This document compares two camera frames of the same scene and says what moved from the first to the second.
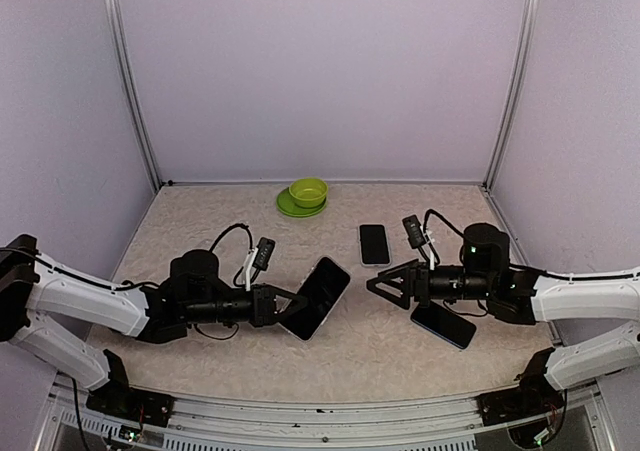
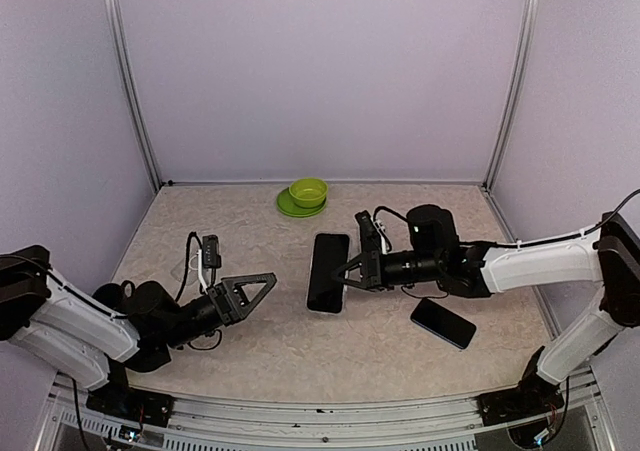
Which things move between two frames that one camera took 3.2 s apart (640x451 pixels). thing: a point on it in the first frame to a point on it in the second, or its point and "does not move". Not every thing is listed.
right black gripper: x=416 y=282 to x=373 y=271
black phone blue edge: x=445 y=324 does not move
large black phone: x=322 y=289 to x=330 y=252
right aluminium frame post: x=519 y=79 does not move
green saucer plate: x=286 y=205 does not move
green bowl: x=308 y=192 does not move
